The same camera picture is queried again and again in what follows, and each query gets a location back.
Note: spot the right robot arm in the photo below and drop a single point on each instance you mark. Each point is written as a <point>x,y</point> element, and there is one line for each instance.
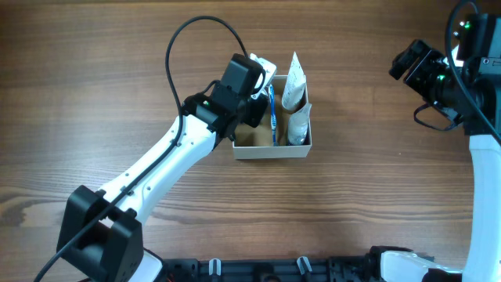
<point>463,85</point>

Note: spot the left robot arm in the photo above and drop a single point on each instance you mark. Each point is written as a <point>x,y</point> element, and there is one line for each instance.
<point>101,234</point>

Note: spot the white cardboard box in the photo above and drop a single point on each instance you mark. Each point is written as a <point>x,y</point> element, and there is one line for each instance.
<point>256,143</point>

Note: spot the white cream tube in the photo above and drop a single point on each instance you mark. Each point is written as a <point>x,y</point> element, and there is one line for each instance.
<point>295,85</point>

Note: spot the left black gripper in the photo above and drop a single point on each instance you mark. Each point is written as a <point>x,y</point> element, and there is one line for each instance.
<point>255,113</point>

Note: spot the blue white toothbrush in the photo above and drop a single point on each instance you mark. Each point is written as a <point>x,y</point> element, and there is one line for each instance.
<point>273,120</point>

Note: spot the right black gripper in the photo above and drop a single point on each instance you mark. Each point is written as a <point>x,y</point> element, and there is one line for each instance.
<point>427,60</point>

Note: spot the clear bottle green label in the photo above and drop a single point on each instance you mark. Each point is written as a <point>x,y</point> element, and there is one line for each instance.
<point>298,124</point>

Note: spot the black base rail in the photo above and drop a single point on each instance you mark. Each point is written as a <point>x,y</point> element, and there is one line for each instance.
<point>332,269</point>

